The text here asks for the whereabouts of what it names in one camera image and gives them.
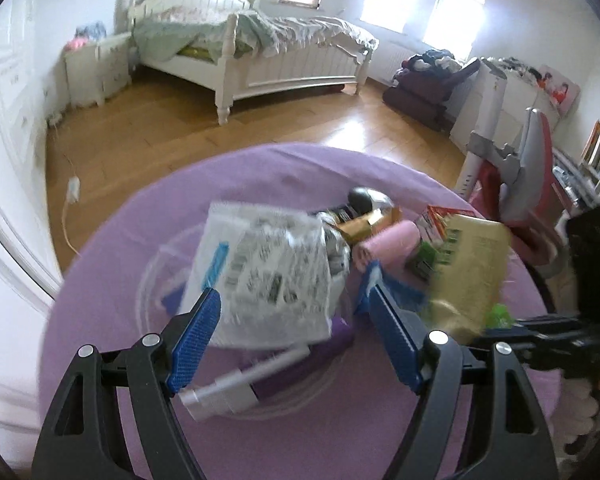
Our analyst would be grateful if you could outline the person's fluffy pink clothing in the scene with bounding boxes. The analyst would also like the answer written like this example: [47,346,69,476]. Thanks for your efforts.
[555,375,600,466]

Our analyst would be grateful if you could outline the black glossy round object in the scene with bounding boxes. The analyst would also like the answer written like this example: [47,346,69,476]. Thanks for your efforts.
[347,186,398,221]

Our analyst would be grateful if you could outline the white radiator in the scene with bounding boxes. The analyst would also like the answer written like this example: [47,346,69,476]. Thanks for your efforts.
[380,40,426,83]

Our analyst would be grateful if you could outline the dark armchair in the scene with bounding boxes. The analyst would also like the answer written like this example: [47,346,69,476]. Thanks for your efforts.
[382,57,481,133]

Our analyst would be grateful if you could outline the small green wrapper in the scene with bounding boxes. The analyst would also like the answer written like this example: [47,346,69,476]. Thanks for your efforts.
[485,304,513,331]

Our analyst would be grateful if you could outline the red carton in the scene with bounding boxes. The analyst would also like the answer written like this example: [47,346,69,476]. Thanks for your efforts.
[414,204,476,246]

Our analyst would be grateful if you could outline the white printed plastic packet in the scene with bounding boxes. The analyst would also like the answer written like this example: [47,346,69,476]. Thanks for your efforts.
[180,201,348,352]

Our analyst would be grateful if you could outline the green packet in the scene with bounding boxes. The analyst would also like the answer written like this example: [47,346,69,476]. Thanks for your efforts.
[405,240,453,281]

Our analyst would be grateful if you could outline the white desk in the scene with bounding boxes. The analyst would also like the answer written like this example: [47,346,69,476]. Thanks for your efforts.
[550,147,600,211]

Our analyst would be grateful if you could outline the clothes on nightstand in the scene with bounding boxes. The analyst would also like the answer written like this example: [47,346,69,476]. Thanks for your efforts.
[65,22,108,51]

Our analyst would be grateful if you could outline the white power strip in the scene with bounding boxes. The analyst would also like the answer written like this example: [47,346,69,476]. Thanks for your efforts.
[60,152,83,258]

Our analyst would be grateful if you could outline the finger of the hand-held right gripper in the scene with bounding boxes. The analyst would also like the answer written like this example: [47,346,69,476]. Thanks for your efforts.
[467,316,581,356]

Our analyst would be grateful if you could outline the red figures poster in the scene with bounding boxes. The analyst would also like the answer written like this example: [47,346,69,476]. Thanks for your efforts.
[535,64,581,108]

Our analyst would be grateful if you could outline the pile of clothes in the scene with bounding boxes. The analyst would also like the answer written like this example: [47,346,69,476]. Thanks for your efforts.
[402,49,468,78]

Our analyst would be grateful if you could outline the gold foil wrapper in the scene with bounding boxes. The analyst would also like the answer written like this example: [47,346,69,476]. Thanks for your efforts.
[337,208,402,247]

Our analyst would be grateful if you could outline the white dresser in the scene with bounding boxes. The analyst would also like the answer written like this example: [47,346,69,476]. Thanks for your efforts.
[450,55,581,153]

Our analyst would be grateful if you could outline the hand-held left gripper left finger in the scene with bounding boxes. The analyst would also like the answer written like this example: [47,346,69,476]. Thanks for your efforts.
[30,287,223,480]

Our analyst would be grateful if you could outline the blue plastic wrapper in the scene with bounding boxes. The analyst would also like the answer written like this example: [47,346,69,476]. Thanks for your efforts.
[352,260,428,316]

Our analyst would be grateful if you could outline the white nightstand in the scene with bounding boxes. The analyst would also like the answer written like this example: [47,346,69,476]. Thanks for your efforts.
[62,32,133,108]

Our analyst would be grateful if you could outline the purple tablecloth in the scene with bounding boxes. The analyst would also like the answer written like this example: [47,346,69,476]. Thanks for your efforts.
[40,142,563,480]

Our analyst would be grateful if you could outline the large gold packet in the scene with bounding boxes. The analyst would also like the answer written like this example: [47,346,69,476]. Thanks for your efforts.
[422,214,512,345]

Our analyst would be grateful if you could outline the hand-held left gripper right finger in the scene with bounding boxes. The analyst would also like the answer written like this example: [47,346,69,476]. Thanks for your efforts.
[367,282,561,480]

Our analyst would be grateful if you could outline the red grey desk chair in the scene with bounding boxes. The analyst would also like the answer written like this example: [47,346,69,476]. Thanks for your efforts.
[455,57,576,271]

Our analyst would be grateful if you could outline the white wooden bed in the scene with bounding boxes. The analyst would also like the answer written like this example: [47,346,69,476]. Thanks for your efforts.
[127,0,381,126]

